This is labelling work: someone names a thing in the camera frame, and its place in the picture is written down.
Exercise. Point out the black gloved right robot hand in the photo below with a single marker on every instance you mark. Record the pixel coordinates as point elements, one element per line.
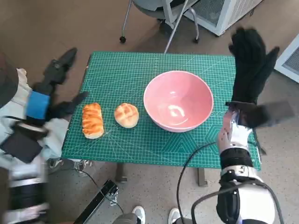
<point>250,70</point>

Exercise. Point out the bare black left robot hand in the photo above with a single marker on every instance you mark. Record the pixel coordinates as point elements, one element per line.
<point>38,105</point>

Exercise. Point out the long striped bread loaf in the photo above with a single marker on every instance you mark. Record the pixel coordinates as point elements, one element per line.
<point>92,121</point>

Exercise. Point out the pink bowl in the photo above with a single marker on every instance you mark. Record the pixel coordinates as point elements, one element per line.
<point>177,93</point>

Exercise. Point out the round bread bun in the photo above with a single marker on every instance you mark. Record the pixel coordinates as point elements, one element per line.
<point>126,115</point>

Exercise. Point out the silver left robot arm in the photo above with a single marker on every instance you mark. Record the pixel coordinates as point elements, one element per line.
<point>25,196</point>

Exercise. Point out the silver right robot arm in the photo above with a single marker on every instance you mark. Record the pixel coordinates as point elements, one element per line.
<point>247,205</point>

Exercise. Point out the white vented appliance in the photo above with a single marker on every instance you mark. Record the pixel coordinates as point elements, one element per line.
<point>289,63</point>

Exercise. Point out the white mesh-front cabinet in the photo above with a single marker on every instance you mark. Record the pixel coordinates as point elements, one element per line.
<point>224,14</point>

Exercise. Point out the silver metal rod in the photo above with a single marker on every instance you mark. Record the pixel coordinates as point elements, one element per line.
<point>174,32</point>

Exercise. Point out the green cutting mat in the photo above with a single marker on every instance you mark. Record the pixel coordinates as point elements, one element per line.
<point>130,77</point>

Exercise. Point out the grey table leg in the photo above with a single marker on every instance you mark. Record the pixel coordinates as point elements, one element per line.
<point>121,172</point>
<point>202,177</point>

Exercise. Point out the black metal bar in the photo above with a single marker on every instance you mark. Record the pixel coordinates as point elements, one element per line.
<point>98,203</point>

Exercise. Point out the grey office chair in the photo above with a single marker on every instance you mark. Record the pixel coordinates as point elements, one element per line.
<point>149,9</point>

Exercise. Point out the crumpled silver foil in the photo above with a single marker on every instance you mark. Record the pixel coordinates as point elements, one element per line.
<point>113,197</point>

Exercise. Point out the dark grey leg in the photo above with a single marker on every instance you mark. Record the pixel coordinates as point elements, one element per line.
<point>184,221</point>
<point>126,219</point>

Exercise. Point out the white shoe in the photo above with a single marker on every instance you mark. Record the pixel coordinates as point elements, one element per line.
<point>175,215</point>
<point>139,214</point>

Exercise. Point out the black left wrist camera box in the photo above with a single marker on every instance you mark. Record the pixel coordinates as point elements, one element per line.
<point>21,147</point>

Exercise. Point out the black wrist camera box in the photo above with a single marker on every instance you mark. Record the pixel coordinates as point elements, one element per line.
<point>21,147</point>
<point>264,114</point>

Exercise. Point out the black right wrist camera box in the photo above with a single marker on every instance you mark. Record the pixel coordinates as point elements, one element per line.
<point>264,114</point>

